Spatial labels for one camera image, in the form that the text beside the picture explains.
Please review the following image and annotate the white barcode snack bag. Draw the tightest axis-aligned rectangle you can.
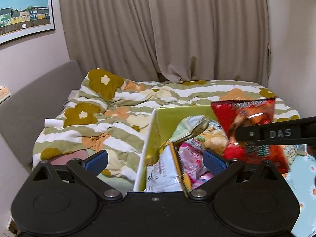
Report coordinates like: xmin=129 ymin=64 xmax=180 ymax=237
xmin=144 ymin=142 xmax=192 ymax=196

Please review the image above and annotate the white tissue roll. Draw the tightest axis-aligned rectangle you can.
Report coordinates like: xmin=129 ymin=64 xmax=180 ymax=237
xmin=44 ymin=118 xmax=64 ymax=128

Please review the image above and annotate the red chips bag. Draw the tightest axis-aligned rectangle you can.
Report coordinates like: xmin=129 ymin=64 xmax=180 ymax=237
xmin=211 ymin=97 xmax=289 ymax=174

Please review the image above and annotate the green cardboard snack box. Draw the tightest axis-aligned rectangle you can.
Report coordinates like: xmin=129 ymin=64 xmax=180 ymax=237
xmin=133 ymin=105 xmax=218 ymax=192

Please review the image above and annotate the beige curtain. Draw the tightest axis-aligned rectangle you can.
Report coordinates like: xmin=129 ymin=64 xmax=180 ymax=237
xmin=59 ymin=0 xmax=269 ymax=85

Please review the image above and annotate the light blue daisy sheet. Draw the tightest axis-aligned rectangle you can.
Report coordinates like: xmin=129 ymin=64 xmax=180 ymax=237
xmin=282 ymin=144 xmax=316 ymax=236

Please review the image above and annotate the pale green snack bag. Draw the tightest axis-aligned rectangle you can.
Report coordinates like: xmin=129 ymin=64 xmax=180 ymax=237
xmin=169 ymin=115 xmax=216 ymax=143

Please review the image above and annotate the floral striped duvet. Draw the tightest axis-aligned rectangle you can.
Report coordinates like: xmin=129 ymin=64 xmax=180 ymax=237
xmin=32 ymin=68 xmax=301 ymax=181

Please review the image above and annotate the grey headboard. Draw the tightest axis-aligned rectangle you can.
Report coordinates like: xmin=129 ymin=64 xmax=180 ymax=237
xmin=1 ymin=60 xmax=84 ymax=166

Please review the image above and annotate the framed wall picture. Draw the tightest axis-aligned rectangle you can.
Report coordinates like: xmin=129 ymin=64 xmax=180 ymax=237
xmin=1 ymin=0 xmax=55 ymax=44

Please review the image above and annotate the orange cream snack bag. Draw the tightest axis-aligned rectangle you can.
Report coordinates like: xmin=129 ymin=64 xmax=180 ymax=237
xmin=197 ymin=127 xmax=228 ymax=156

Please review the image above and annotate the pink plush toy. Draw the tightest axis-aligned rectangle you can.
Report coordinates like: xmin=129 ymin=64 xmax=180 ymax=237
xmin=49 ymin=150 xmax=89 ymax=165

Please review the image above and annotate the pink snack bag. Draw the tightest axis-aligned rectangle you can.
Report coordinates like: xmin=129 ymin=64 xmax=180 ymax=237
xmin=178 ymin=142 xmax=213 ymax=192

